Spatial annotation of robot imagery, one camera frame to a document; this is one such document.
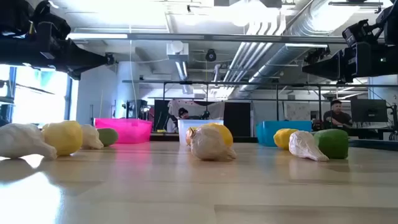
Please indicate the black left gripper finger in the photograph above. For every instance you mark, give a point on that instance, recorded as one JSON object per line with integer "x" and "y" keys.
{"x": 84, "y": 59}

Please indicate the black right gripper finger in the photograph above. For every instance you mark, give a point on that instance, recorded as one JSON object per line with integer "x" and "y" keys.
{"x": 326, "y": 70}

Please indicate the green lime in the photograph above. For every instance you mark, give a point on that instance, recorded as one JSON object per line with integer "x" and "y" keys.
{"x": 109, "y": 137}
{"x": 334, "y": 143}

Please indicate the white garlic bulb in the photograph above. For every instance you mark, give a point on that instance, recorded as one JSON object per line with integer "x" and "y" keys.
{"x": 208, "y": 144}
{"x": 90, "y": 137}
{"x": 21, "y": 140}
{"x": 304, "y": 146}

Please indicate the yellow lemon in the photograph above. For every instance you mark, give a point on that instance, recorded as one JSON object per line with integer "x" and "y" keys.
{"x": 225, "y": 132}
{"x": 63, "y": 137}
{"x": 281, "y": 138}
{"x": 188, "y": 135}

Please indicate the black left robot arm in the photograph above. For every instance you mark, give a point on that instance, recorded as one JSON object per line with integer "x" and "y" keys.
{"x": 12, "y": 18}

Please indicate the black ceiling spotlight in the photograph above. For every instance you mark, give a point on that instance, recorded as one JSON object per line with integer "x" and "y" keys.
{"x": 211, "y": 55}
{"x": 109, "y": 59}

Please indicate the ceiling strip light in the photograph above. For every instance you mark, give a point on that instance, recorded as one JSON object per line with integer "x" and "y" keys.
{"x": 96, "y": 35}
{"x": 306, "y": 45}

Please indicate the black pipe rack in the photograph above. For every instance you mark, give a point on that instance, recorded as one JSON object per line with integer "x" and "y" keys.
{"x": 319, "y": 102}

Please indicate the person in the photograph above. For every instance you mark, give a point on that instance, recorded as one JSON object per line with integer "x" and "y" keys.
{"x": 337, "y": 116}
{"x": 183, "y": 112}

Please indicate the black computer monitor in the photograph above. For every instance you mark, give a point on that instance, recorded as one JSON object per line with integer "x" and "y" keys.
{"x": 369, "y": 110}

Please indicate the bright window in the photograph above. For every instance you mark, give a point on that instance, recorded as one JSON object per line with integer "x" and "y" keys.
{"x": 37, "y": 99}

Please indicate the dark office desk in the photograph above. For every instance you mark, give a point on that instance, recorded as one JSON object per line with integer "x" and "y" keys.
{"x": 373, "y": 130}

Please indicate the black background equipment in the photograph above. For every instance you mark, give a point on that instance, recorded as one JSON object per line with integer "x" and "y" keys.
{"x": 136, "y": 109}

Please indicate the pink plastic basket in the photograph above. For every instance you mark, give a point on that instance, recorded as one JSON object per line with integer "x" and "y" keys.
{"x": 124, "y": 130}

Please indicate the blue plastic basket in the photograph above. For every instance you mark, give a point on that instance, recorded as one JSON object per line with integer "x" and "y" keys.
{"x": 267, "y": 133}

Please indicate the white ceiling box unit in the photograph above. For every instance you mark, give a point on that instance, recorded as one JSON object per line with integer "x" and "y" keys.
{"x": 177, "y": 49}

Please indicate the black partition panel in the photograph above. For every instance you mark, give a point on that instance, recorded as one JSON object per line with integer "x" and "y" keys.
{"x": 237, "y": 119}

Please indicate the white plastic basket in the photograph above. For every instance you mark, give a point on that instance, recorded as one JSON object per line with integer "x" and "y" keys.
{"x": 182, "y": 133}

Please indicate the white draped cloth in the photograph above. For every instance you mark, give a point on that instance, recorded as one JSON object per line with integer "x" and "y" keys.
{"x": 199, "y": 109}

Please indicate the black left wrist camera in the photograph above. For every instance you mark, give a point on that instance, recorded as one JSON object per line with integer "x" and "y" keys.
{"x": 51, "y": 25}

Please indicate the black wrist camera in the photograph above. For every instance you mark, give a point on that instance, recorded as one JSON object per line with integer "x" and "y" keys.
{"x": 51, "y": 25}
{"x": 357, "y": 32}

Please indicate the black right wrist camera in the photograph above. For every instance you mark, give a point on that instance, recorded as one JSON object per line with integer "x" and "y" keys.
{"x": 357, "y": 32}

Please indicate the silver ceiling duct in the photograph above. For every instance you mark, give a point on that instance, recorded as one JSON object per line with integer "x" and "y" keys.
{"x": 280, "y": 59}

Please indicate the grey overhead frame beam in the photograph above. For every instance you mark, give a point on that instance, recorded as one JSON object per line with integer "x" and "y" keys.
{"x": 202, "y": 37}

